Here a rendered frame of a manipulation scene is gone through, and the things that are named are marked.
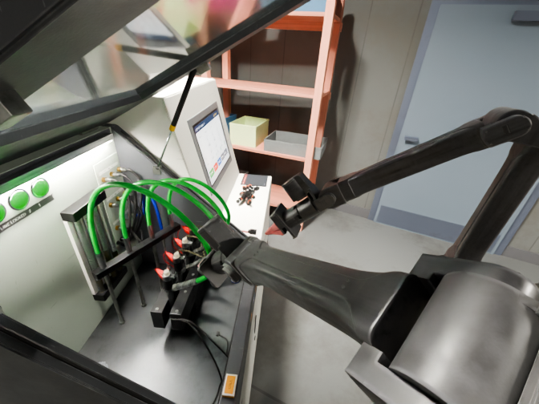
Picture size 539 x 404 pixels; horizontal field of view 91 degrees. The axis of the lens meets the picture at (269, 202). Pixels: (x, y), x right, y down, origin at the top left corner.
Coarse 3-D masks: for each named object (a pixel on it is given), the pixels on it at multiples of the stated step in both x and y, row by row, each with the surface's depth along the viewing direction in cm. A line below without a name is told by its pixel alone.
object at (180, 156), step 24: (168, 96) 95; (192, 96) 115; (216, 96) 148; (120, 120) 94; (144, 120) 94; (168, 120) 93; (144, 144) 98; (168, 144) 98; (192, 144) 109; (192, 168) 107; (264, 240) 149
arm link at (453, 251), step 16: (496, 112) 52; (512, 112) 49; (528, 112) 48; (528, 144) 50; (512, 160) 54; (528, 160) 52; (496, 176) 57; (512, 176) 54; (528, 176) 53; (496, 192) 56; (512, 192) 55; (480, 208) 59; (496, 208) 57; (512, 208) 56; (480, 224) 59; (496, 224) 58; (464, 240) 62; (480, 240) 60; (448, 256) 67; (464, 256) 63; (480, 256) 62
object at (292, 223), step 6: (282, 204) 81; (294, 204) 78; (276, 210) 77; (282, 210) 80; (288, 210) 77; (294, 210) 75; (282, 216) 78; (288, 216) 76; (294, 216) 75; (282, 222) 77; (288, 222) 77; (294, 222) 76; (300, 222) 76; (288, 228) 77; (294, 228) 80; (300, 228) 82; (294, 234) 78
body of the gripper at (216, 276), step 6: (216, 252) 62; (210, 258) 62; (216, 258) 60; (204, 264) 61; (210, 264) 62; (216, 264) 60; (222, 264) 58; (198, 270) 60; (204, 270) 60; (210, 270) 61; (216, 270) 61; (222, 270) 59; (210, 276) 61; (216, 276) 61; (222, 276) 62; (216, 282) 61; (222, 282) 62
